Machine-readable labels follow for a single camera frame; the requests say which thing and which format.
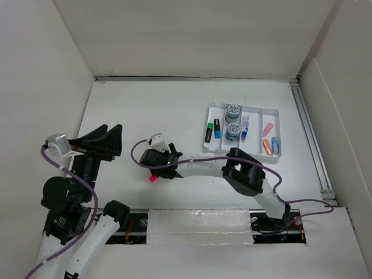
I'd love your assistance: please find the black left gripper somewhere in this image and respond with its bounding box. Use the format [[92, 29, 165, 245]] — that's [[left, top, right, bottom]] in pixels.
[[69, 122, 123, 199]]

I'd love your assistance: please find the black highlighter pink cap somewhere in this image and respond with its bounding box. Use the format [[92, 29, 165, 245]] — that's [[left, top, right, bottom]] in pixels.
[[149, 176, 158, 183]]

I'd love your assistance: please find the black highlighter with barcode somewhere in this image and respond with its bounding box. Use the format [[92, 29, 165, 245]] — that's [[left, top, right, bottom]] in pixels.
[[204, 122, 213, 143]]

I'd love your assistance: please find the black highlighter blue cap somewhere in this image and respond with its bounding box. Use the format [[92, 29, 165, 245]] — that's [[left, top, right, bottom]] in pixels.
[[213, 119, 221, 139]]

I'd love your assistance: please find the small blue cleaning gel jar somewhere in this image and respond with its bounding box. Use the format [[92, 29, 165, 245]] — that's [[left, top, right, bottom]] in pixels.
[[225, 123, 242, 142]]

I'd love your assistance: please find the large blue cleaning gel jar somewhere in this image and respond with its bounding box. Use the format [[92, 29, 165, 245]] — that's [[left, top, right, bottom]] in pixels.
[[225, 104, 241, 123]]

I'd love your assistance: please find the blue spray pen bottle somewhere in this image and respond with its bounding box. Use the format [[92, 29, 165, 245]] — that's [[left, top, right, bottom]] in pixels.
[[241, 116, 249, 141]]

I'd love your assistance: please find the pink eraser capsule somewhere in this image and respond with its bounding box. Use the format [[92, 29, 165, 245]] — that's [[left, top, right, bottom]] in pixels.
[[262, 123, 274, 137]]

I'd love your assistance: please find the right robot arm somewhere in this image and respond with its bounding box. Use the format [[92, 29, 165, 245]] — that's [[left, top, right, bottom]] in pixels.
[[138, 145, 290, 232]]

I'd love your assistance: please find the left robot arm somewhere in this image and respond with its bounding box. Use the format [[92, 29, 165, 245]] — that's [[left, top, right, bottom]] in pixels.
[[26, 124, 130, 278]]

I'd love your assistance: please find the white foam block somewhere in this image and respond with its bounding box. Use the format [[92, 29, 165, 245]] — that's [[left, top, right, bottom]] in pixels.
[[146, 209, 253, 246]]

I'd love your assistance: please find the white plastic organizer tray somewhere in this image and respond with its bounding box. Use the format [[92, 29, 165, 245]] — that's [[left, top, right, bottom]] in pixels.
[[203, 102, 281, 162]]

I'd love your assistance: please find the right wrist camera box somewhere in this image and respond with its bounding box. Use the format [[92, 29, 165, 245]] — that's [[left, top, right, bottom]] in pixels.
[[149, 133, 169, 152]]

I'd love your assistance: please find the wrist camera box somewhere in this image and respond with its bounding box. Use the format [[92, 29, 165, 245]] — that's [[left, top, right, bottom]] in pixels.
[[46, 134, 79, 158], [149, 133, 169, 152]]

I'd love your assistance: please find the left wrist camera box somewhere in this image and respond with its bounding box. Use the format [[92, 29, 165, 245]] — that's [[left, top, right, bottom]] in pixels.
[[46, 134, 79, 158]]

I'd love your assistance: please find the aluminium rail at back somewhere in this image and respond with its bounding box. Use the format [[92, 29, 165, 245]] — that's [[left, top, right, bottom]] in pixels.
[[95, 76, 298, 83]]

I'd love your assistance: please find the aluminium rail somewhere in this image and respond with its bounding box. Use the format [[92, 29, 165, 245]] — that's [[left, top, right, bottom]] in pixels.
[[289, 80, 338, 207], [95, 76, 298, 83]]

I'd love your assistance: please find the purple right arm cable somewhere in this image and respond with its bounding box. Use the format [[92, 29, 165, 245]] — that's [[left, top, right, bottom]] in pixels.
[[130, 139, 335, 236]]

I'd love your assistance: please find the aluminium rail right side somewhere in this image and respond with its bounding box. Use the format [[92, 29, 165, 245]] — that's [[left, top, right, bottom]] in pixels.
[[289, 80, 338, 207]]

